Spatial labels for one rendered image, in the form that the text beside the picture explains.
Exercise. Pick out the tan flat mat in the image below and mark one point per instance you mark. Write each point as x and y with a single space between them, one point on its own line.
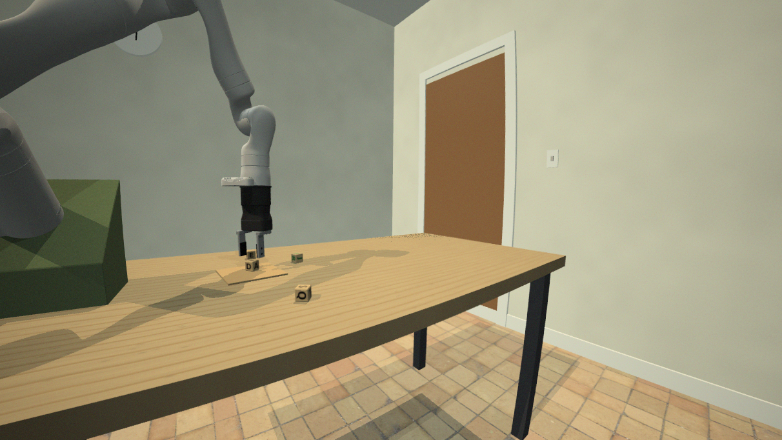
237 275

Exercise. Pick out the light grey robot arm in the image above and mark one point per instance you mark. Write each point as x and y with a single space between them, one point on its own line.
51 32

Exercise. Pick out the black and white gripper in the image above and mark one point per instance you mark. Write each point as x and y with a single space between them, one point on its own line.
255 201

